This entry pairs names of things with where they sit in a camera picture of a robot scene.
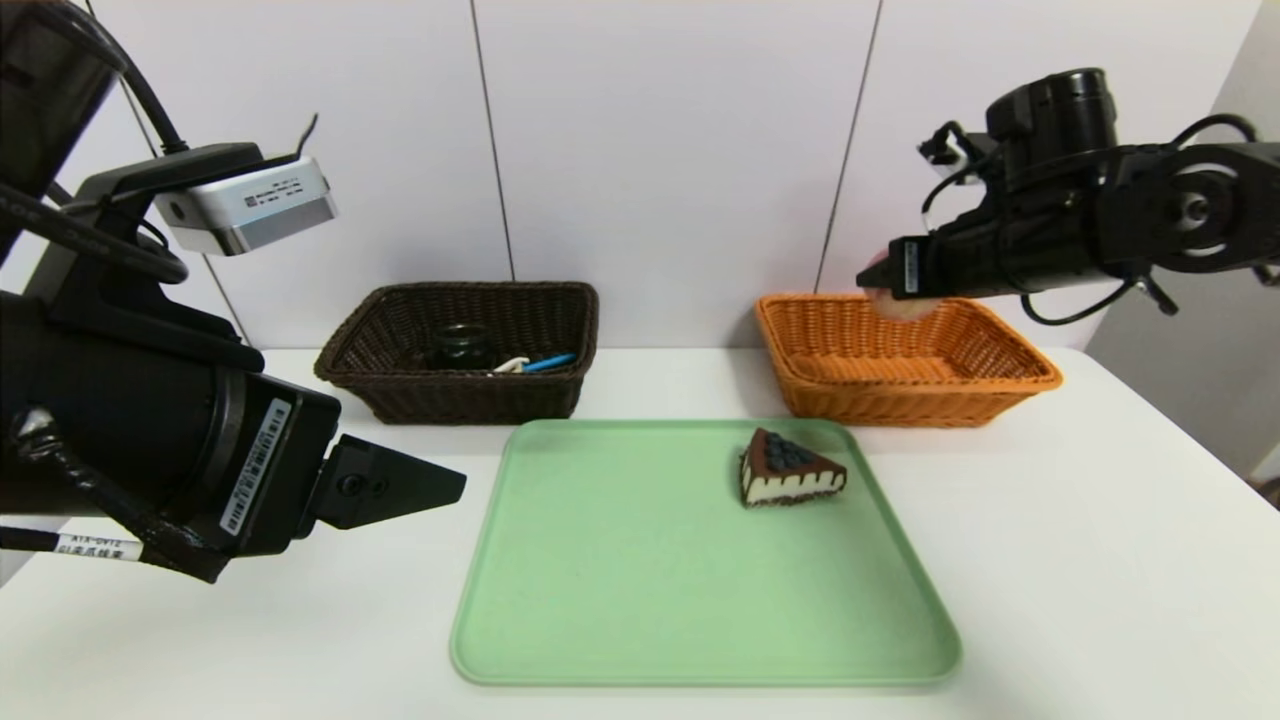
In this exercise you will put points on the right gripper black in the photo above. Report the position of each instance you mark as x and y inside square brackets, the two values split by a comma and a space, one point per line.
[908, 267]

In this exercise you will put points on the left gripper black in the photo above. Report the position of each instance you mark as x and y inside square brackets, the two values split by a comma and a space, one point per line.
[268, 468]

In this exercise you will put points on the pink yellow peach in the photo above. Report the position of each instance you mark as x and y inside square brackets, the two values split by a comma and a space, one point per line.
[905, 309]

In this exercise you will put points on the glass cup with black holder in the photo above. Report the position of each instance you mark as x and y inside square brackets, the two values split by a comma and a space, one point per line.
[460, 345]

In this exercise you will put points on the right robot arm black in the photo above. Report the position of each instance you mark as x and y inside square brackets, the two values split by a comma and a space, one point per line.
[1150, 210]

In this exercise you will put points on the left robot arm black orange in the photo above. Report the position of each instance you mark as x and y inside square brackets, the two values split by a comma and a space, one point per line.
[100, 400]

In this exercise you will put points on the orange wicker basket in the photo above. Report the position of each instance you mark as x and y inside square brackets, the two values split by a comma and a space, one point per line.
[900, 370]

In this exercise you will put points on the dark brown wicker basket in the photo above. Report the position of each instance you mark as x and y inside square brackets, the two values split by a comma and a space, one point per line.
[400, 330]

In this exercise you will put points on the chocolate blueberry cake slice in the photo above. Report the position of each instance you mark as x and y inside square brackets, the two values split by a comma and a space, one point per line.
[785, 470]

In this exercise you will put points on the light green plastic tray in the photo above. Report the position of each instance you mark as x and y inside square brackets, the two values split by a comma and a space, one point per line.
[650, 580]

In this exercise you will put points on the black zip tie tail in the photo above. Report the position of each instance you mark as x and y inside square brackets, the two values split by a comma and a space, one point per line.
[303, 135]

